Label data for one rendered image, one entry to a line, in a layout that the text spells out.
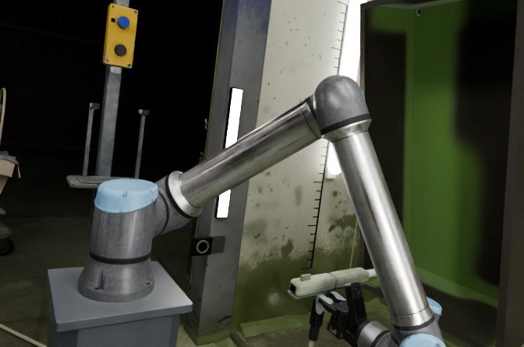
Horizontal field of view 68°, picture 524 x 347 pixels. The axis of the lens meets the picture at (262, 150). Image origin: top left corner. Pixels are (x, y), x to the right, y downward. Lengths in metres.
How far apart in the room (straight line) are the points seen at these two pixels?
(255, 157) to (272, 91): 0.99
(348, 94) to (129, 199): 0.57
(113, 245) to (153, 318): 0.20
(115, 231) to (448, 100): 1.40
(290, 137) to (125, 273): 0.53
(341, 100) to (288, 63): 1.22
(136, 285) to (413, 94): 1.42
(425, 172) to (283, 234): 0.79
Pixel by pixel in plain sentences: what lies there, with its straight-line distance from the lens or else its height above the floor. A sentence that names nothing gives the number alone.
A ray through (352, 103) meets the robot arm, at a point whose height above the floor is 1.17.
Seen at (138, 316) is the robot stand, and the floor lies 0.63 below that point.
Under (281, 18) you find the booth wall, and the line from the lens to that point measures 2.06.
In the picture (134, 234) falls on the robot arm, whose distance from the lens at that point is 1.02.
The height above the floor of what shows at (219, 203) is 0.72.
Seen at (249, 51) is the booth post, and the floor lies 1.46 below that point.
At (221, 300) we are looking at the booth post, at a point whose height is 0.22.
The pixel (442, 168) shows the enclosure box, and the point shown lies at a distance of 1.88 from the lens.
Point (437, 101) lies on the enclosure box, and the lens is 1.86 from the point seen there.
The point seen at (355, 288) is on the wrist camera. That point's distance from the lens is 1.20.
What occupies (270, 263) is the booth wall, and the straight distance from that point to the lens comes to 2.17.
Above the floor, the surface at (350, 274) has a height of 0.67.
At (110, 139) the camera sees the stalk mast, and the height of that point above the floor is 0.96.
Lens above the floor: 1.09
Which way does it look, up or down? 3 degrees down
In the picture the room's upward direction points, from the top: 7 degrees clockwise
